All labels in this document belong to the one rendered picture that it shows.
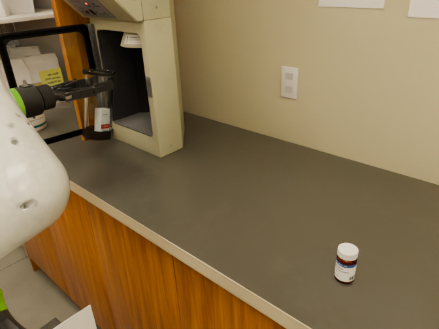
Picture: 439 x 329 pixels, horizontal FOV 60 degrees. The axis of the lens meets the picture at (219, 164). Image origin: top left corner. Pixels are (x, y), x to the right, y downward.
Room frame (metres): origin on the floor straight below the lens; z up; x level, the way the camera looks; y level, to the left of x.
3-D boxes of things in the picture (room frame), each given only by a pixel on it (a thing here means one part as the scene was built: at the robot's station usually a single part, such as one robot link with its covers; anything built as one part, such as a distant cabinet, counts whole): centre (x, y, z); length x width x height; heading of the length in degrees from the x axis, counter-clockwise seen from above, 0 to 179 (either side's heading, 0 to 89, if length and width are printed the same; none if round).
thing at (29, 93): (1.11, 0.56, 1.22); 0.09 x 0.06 x 0.12; 45
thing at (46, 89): (1.16, 0.50, 1.22); 0.09 x 0.08 x 0.07; 135
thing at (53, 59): (1.37, 0.57, 1.19); 0.30 x 0.01 x 0.40; 129
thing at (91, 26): (1.46, 0.44, 1.19); 0.03 x 0.02 x 0.39; 46
